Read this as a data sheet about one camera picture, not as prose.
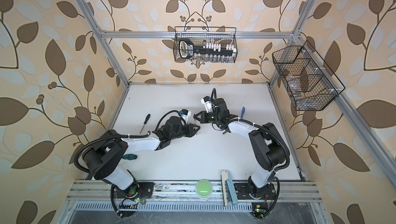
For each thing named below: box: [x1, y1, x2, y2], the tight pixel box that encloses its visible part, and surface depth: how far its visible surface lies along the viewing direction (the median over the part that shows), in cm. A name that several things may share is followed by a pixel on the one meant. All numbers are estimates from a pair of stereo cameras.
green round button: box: [195, 179, 213, 200], surface depth 77 cm
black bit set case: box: [178, 38, 237, 59], surface depth 84 cm
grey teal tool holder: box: [220, 170, 239, 207], surface depth 74 cm
